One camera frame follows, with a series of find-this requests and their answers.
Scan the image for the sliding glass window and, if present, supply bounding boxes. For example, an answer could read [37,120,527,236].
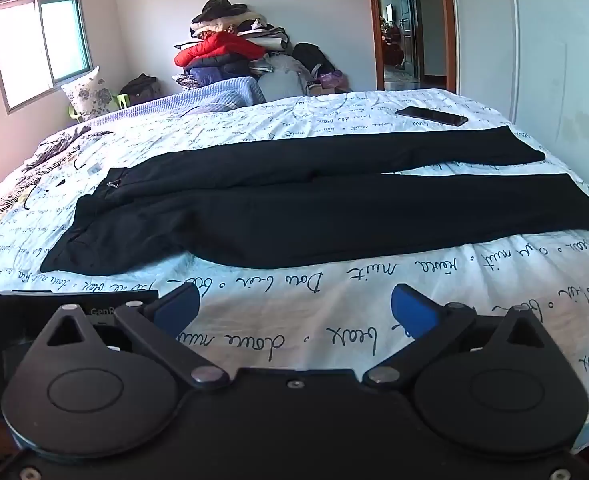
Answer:
[0,0,93,114]

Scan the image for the brown wooden door frame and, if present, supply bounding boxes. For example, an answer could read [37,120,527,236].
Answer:
[365,0,458,95]

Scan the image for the black smartphone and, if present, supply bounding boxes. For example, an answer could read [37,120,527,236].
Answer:
[395,106,469,127]

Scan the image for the dark floral bedding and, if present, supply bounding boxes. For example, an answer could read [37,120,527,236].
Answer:
[23,126,113,172]

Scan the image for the black garment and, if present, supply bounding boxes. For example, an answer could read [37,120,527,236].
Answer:
[199,0,248,24]

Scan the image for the green plastic stool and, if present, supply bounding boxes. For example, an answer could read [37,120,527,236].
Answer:
[67,92,131,124]

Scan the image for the grey garment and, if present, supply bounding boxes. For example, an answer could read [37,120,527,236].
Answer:
[255,54,316,102]

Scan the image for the black bag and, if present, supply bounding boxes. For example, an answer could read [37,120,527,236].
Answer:
[119,73,163,104]

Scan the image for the light blue quilted blanket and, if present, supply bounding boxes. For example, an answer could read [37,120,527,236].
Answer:
[92,77,266,127]

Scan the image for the white script-printed bed sheet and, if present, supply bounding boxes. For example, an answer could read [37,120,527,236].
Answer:
[0,87,589,456]

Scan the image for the red puffer jacket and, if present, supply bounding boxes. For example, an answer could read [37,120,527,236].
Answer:
[174,32,268,69]

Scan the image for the black pants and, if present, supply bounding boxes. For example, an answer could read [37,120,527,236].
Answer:
[40,127,589,272]

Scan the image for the white folded clothes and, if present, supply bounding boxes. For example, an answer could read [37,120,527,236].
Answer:
[190,12,290,52]

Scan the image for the floral pillow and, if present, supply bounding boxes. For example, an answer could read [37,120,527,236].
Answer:
[60,66,118,121]

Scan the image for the black backpack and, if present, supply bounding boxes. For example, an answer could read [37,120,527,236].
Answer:
[292,42,336,79]

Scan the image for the frosted wardrobe sliding door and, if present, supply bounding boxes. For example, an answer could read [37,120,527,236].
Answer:
[449,0,589,211]

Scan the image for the navy puffer jacket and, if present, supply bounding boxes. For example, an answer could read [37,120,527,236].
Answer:
[183,55,253,87]

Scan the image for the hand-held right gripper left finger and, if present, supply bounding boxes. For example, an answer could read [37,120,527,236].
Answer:
[34,282,231,392]

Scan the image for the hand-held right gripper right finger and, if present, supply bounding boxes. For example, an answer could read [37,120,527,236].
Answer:
[363,283,551,392]

